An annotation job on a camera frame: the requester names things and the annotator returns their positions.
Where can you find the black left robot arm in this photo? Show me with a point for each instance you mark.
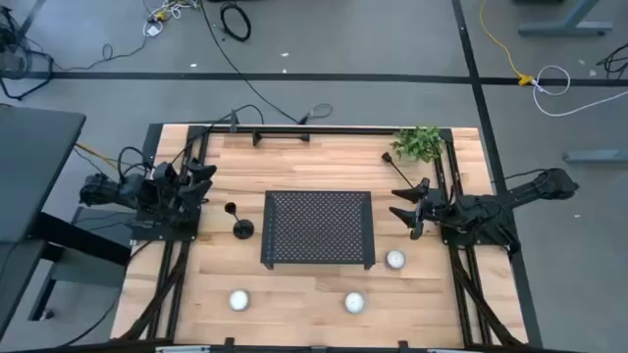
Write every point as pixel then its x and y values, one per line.
pixel 108 188

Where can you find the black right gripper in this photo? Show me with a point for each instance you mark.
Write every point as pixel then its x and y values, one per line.
pixel 427 208

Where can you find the green plant in white pot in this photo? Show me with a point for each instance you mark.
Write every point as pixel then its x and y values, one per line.
pixel 417 144

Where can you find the grey metal desk leg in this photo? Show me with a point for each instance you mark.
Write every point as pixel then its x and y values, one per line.
pixel 569 27

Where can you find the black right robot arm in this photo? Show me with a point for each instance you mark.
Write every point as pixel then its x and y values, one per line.
pixel 490 211

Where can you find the black perforated metal rack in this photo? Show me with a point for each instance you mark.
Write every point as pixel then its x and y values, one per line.
pixel 319 225

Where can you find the red leaf patterned candle bowl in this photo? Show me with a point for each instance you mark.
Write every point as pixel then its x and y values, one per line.
pixel 354 302

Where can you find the grey metal desk foot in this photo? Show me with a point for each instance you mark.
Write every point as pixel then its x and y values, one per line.
pixel 596 156

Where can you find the dark grey desk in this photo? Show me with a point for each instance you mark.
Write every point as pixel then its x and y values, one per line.
pixel 34 162

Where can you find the pink patterned candle bowl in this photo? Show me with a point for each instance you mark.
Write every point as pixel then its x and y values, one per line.
pixel 395 259

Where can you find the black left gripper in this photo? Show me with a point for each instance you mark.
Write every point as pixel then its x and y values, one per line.
pixel 172 188

